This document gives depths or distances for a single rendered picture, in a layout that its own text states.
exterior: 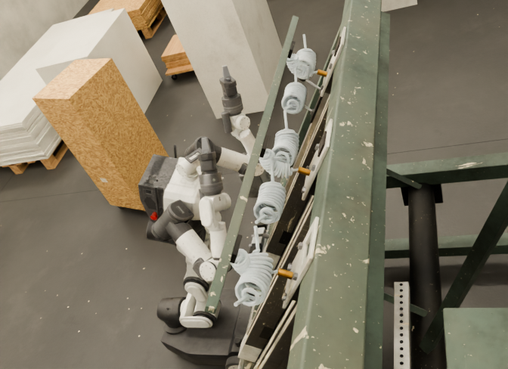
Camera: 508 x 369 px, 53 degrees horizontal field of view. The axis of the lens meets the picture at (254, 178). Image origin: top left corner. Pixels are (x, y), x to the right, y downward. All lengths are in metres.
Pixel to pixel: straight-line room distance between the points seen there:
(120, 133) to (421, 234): 2.47
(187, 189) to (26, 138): 3.64
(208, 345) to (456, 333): 2.31
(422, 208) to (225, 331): 1.36
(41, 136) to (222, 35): 2.27
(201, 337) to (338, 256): 2.32
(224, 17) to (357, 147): 3.45
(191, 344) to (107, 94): 1.92
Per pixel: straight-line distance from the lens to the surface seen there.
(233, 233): 0.99
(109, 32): 5.63
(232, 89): 2.25
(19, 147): 5.82
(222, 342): 3.11
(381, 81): 1.78
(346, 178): 1.06
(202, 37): 4.64
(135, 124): 4.18
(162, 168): 2.28
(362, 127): 1.20
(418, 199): 2.65
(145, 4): 7.68
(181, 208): 2.12
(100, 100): 3.94
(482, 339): 0.96
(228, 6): 4.44
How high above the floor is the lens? 2.64
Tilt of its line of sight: 39 degrees down
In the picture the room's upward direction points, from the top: 24 degrees counter-clockwise
